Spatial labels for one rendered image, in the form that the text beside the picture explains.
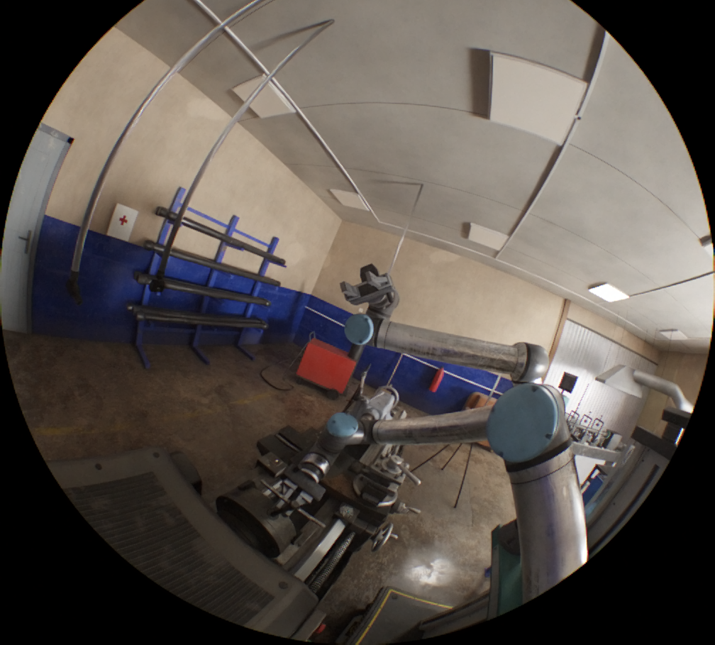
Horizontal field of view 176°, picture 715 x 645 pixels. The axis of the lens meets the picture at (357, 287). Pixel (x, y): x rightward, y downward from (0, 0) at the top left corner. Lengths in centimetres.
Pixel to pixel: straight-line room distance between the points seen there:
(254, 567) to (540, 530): 45
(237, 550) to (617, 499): 104
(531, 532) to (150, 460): 70
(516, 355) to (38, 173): 371
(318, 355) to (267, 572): 361
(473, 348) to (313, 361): 345
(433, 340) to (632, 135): 189
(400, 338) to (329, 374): 334
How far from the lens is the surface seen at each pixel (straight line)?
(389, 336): 66
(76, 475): 62
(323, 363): 392
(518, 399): 37
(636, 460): 101
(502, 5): 159
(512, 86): 175
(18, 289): 351
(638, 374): 579
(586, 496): 233
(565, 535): 44
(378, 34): 182
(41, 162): 326
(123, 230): 310
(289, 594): 53
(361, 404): 170
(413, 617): 182
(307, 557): 111
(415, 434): 68
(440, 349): 65
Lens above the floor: 185
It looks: 1 degrees up
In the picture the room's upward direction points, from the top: 22 degrees clockwise
